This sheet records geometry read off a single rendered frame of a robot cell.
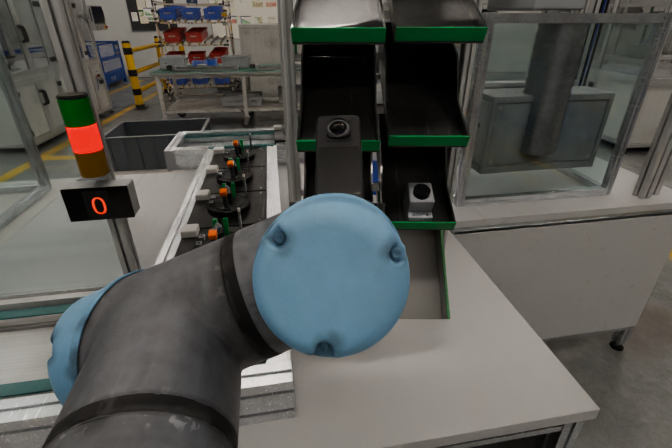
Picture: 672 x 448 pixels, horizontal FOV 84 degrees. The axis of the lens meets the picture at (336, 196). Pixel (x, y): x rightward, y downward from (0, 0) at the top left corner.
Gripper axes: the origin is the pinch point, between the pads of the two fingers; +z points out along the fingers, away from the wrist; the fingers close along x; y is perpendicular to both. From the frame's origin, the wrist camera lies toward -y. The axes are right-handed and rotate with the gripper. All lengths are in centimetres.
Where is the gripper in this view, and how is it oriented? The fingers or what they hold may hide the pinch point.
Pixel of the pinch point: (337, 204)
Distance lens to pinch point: 51.7
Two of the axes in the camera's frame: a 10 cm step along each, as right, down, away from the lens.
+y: -0.1, 10.0, 0.1
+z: 0.1, -0.1, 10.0
